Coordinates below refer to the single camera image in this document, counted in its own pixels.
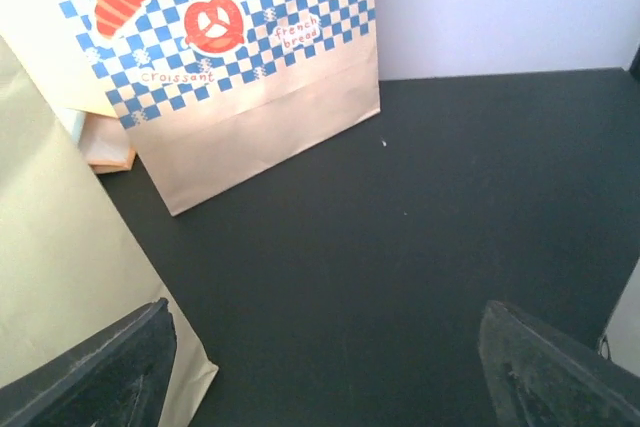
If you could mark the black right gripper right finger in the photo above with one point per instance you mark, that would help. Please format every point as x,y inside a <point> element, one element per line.
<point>538,376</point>

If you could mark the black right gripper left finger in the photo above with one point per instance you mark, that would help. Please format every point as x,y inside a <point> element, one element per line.
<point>117,377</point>

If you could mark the beige kraft paper bag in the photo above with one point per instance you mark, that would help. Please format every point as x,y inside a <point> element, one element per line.
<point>70,266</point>

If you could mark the short white cup stack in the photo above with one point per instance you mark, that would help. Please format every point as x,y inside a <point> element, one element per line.
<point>620,341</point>

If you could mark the flat brown paper bags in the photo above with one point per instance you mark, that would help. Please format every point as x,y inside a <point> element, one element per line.
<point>105,145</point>

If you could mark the blue checkered paper bag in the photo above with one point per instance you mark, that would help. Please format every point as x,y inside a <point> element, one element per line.
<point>209,92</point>

